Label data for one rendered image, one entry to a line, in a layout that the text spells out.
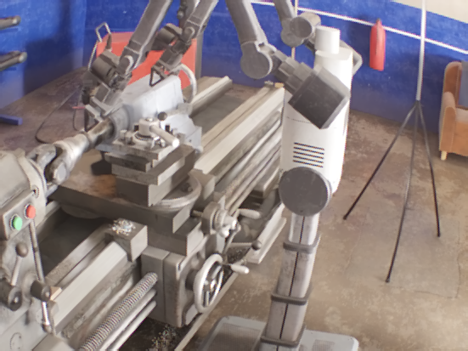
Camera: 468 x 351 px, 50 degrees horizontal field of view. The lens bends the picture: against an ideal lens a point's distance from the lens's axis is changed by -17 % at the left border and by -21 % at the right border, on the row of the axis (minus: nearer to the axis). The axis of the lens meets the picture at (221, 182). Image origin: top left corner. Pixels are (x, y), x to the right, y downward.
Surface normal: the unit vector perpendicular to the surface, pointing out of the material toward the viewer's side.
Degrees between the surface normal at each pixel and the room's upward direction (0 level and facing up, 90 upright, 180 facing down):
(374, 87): 90
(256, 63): 90
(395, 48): 90
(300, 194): 90
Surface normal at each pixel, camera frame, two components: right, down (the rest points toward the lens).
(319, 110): -0.32, 0.40
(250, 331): 0.06, -0.89
